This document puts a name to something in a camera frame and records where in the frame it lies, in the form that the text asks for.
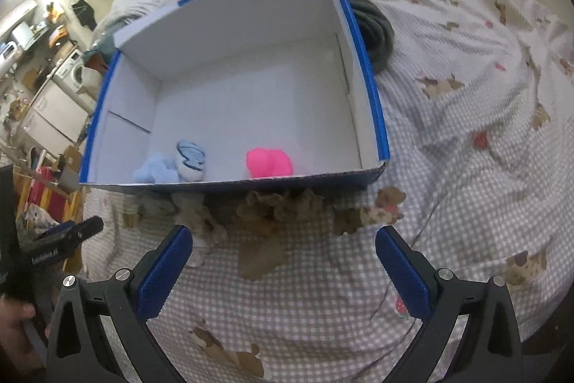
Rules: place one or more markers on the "small brown cardboard box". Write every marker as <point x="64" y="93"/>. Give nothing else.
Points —
<point x="68" y="170"/>

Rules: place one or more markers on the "person's left hand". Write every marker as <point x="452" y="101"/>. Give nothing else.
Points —
<point x="15" y="333"/>

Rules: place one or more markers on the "light blue plush toy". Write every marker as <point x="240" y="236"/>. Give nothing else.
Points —
<point x="157" y="172"/>

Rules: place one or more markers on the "teal pillow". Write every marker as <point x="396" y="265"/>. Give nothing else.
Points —
<point x="102" y="47"/>

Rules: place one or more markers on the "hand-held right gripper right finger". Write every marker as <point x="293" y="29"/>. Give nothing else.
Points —
<point x="403" y="275"/>

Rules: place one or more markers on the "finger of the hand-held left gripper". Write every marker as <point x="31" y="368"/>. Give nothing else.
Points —
<point x="87" y="228"/>
<point x="54" y="232"/>

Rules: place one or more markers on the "white cabinet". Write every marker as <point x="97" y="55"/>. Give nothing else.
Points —
<point x="49" y="114"/>

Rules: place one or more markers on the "pink plush toy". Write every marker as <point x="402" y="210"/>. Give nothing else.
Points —
<point x="268" y="163"/>

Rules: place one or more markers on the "white cardboard box blue tape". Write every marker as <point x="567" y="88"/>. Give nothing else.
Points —
<point x="251" y="96"/>

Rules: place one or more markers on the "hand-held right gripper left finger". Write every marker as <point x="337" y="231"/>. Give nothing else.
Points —
<point x="163" y="275"/>

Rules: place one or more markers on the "white microwave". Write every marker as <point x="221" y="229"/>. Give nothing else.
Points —
<point x="8" y="51"/>

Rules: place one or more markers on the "checked bear print blanket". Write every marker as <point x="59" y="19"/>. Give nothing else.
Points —
<point x="448" y="140"/>

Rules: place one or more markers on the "floral ruffled cloth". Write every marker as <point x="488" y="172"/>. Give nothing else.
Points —
<point x="278" y="208"/>

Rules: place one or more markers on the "black hanging garment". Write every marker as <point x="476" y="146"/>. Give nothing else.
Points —
<point x="85" y="13"/>

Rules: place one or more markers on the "white and brown plush toy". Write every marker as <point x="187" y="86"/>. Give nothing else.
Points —
<point x="197" y="221"/>

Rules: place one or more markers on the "white washing machine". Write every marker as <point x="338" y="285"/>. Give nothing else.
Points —
<point x="74" y="69"/>

